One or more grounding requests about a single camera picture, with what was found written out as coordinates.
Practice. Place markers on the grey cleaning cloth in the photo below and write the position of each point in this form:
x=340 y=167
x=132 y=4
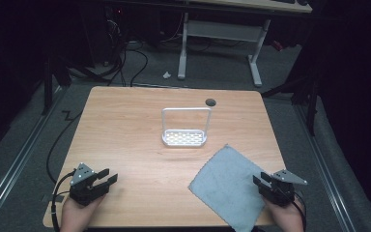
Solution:
x=228 y=190

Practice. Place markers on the person's left hand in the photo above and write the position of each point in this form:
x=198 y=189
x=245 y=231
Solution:
x=77 y=215

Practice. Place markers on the black metal stand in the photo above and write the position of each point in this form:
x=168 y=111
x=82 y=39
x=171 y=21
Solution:
x=53 y=80
x=306 y=96

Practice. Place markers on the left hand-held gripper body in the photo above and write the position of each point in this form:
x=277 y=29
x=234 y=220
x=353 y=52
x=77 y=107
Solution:
x=83 y=188

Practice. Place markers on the person's right hand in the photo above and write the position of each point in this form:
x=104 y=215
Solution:
x=286 y=216

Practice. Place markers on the crumpled white paper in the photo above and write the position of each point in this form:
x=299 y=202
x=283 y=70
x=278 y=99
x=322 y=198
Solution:
x=166 y=75

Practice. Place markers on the white desk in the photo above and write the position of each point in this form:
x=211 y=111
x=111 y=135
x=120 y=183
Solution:
x=222 y=32

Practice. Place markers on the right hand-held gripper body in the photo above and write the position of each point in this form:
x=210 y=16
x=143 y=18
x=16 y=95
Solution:
x=278 y=190

